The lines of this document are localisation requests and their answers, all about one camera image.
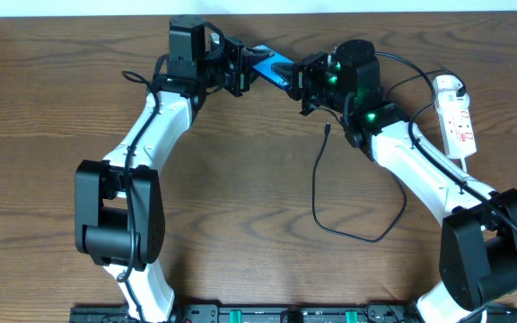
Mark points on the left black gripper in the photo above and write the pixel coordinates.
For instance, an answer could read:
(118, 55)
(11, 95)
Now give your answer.
(235, 65)

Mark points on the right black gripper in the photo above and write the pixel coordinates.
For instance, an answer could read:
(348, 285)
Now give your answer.
(311, 82)

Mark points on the blue Galaxy smartphone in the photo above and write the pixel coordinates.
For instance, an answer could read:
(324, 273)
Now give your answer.
(276, 69)

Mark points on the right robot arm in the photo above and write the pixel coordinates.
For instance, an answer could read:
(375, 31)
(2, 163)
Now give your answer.
(478, 260)

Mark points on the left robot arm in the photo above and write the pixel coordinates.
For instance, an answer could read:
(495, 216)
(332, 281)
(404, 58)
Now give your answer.
(119, 217)

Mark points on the white USB charger plug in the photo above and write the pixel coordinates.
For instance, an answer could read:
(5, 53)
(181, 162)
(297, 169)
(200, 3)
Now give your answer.
(448, 101)

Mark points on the white power strip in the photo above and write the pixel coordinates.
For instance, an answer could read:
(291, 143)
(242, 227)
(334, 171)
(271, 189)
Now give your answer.
(458, 135)

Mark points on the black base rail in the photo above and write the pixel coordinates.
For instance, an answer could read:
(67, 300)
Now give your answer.
(211, 313)

